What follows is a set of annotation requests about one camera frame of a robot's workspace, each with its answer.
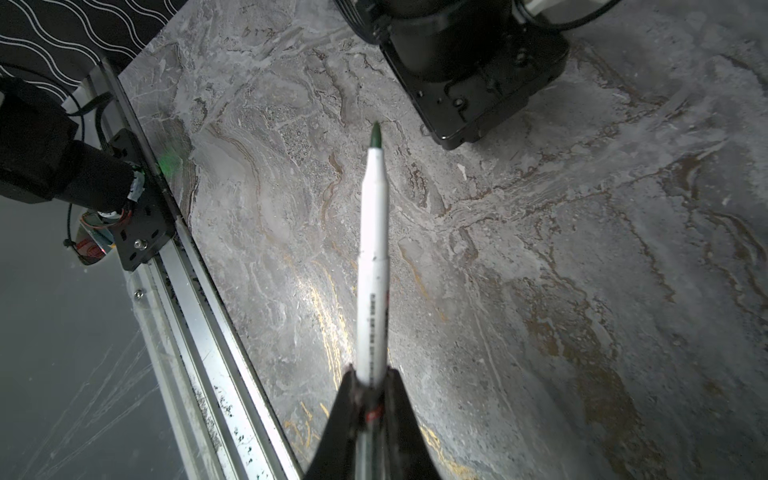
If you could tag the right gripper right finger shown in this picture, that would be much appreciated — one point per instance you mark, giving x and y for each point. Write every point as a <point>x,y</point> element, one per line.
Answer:
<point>406,452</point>

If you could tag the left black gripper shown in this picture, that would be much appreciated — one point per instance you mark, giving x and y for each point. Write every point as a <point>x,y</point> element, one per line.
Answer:
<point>466,66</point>

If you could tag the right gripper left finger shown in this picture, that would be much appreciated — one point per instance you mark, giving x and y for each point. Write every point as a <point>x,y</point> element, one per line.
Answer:
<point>335,454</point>

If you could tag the black pen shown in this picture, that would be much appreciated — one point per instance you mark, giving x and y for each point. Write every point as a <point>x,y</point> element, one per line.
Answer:
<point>372,306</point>

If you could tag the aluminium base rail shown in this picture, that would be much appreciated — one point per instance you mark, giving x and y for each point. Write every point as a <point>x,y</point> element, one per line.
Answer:
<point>224,425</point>

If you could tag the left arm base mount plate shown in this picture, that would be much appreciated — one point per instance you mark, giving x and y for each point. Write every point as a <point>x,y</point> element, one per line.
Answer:
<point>138,230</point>

